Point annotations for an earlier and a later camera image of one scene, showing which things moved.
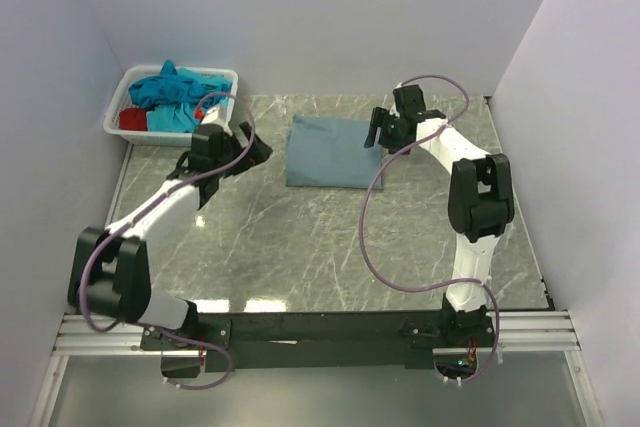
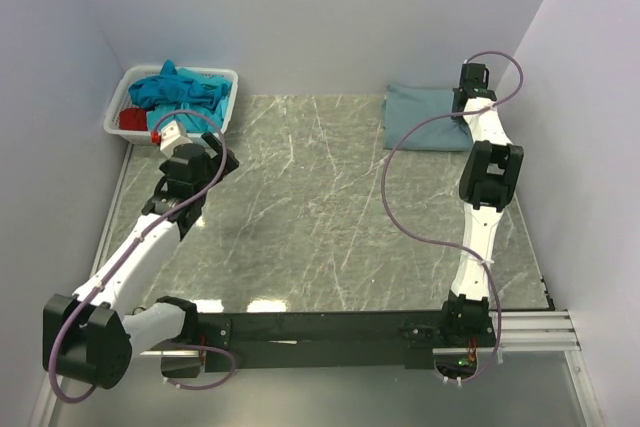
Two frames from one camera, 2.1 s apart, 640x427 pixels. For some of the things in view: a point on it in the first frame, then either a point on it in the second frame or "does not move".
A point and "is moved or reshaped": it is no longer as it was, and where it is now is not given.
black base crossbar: (319, 340) does not move
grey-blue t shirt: (331, 153) is moved or reshaped
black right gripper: (381, 119) -> (454, 115)
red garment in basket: (133, 119) does not move
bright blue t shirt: (168, 87) does not move
